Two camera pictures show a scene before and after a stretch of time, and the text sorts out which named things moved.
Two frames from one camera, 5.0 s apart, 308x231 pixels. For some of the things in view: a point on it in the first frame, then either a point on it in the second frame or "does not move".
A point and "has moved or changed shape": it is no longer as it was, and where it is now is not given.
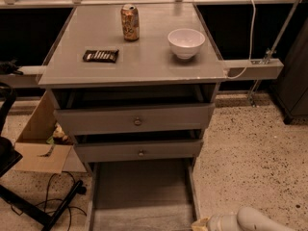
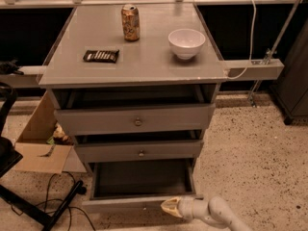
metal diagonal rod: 269,54 does not move
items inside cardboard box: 59,137 does not move
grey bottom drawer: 141,195 has moved or changed shape
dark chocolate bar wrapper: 100,56 does not move
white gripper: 214,223 → 185,206
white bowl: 186,42 does not move
